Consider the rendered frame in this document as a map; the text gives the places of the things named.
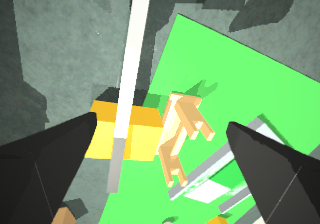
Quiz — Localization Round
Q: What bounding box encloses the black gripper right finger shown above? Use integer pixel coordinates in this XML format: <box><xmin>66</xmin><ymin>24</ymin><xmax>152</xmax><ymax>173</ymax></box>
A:
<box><xmin>226</xmin><ymin>121</ymin><xmax>320</xmax><ymax>224</ymax></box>

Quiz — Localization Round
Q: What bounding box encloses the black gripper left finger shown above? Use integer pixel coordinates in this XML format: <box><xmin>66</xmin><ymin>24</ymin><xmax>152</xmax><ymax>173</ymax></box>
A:
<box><xmin>0</xmin><ymin>112</ymin><xmax>97</xmax><ymax>224</ymax></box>

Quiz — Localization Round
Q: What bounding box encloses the yellow block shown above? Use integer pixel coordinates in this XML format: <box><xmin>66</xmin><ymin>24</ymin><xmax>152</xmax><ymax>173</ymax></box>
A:
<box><xmin>85</xmin><ymin>100</ymin><xmax>163</xmax><ymax>161</ymax></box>
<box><xmin>206</xmin><ymin>216</ymin><xmax>228</xmax><ymax>224</ymax></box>

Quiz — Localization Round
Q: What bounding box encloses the green mat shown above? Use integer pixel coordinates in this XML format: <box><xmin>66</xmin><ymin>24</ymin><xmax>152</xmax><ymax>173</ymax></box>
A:
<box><xmin>98</xmin><ymin>14</ymin><xmax>320</xmax><ymax>224</ymax></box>

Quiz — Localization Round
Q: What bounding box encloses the tan cube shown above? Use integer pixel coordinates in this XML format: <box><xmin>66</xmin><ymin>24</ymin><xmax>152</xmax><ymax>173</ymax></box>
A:
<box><xmin>52</xmin><ymin>207</ymin><xmax>76</xmax><ymax>224</ymax></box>

